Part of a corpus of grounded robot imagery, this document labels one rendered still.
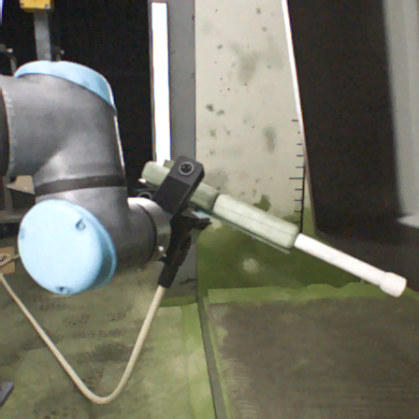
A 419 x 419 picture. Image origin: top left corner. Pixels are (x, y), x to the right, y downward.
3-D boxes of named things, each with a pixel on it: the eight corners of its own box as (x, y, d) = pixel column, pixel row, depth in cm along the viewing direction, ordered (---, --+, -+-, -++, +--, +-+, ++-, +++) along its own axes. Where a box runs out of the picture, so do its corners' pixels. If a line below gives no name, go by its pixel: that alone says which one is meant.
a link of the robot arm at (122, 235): (85, 185, 30) (103, 300, 30) (152, 187, 42) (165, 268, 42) (1, 201, 33) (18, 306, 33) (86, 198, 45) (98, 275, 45)
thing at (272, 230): (108, 259, 69) (148, 151, 65) (121, 254, 74) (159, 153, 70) (346, 396, 57) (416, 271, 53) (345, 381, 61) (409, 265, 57)
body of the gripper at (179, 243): (148, 240, 61) (108, 252, 50) (166, 195, 60) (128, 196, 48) (185, 259, 59) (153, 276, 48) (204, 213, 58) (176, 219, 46)
